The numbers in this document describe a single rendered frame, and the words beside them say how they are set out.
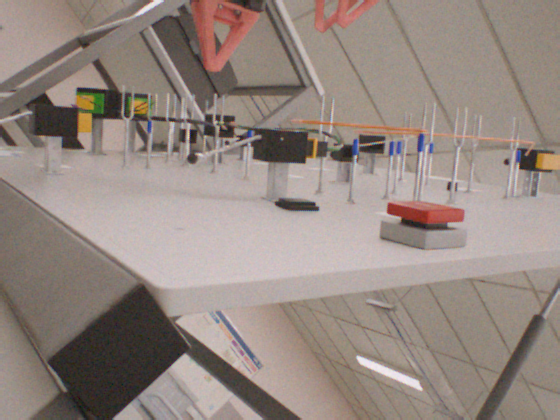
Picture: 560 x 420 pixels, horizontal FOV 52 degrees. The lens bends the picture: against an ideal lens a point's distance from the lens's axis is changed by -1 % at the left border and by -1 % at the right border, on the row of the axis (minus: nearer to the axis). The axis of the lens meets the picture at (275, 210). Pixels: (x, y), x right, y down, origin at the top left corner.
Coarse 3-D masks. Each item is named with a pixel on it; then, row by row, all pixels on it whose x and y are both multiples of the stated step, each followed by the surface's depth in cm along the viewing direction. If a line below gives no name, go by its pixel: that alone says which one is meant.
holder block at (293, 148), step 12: (264, 132) 71; (276, 132) 70; (288, 132) 71; (300, 132) 72; (264, 144) 71; (276, 144) 71; (288, 144) 71; (300, 144) 72; (252, 156) 74; (264, 156) 71; (276, 156) 71; (288, 156) 72; (300, 156) 72
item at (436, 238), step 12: (384, 228) 53; (396, 228) 52; (408, 228) 51; (420, 228) 51; (432, 228) 51; (444, 228) 52; (456, 228) 52; (396, 240) 52; (408, 240) 51; (420, 240) 50; (432, 240) 50; (444, 240) 51; (456, 240) 52
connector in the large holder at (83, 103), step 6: (78, 96) 121; (84, 96) 121; (90, 96) 121; (96, 96) 122; (102, 96) 122; (78, 102) 121; (84, 102) 121; (96, 102) 122; (102, 102) 123; (84, 108) 121; (90, 108) 121; (96, 108) 123; (102, 108) 123
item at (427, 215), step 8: (392, 208) 53; (400, 208) 52; (408, 208) 51; (416, 208) 50; (424, 208) 50; (432, 208) 51; (440, 208) 51; (448, 208) 51; (456, 208) 52; (400, 216) 52; (408, 216) 51; (416, 216) 50; (424, 216) 50; (432, 216) 50; (440, 216) 50; (448, 216) 51; (456, 216) 51; (416, 224) 52; (424, 224) 51; (432, 224) 51; (440, 224) 52
